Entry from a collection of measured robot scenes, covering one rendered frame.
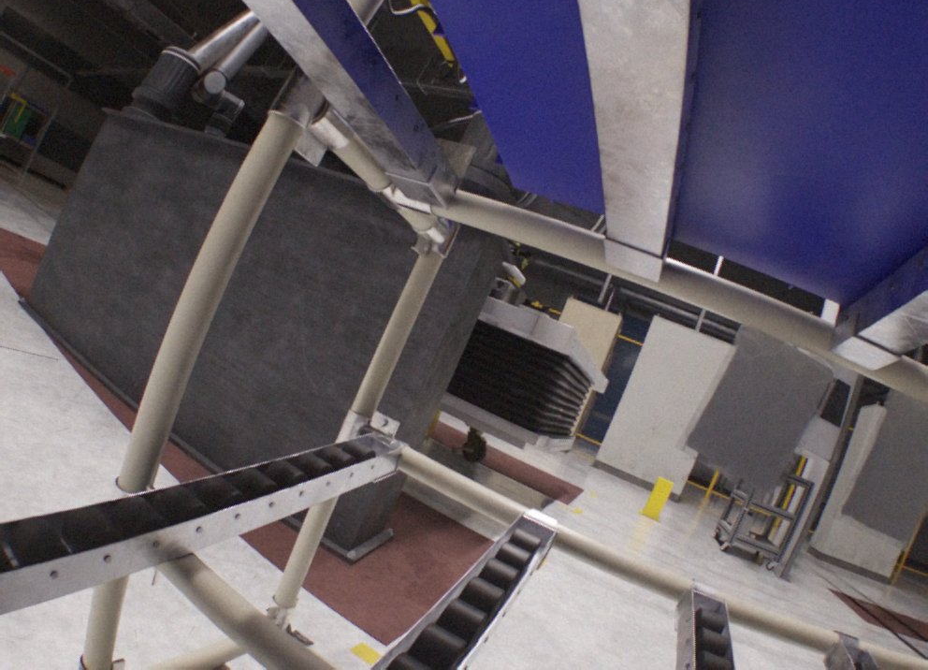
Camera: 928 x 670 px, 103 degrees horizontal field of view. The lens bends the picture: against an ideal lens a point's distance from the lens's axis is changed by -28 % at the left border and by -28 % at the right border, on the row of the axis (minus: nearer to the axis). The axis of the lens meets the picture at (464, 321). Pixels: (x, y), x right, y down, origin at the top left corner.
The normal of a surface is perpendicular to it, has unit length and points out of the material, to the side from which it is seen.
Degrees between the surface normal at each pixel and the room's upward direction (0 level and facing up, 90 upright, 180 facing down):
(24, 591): 90
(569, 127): 177
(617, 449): 90
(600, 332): 90
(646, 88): 177
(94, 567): 90
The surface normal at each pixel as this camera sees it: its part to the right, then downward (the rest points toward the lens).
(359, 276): -0.21, -0.17
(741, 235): -0.42, 0.90
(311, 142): 0.86, 0.36
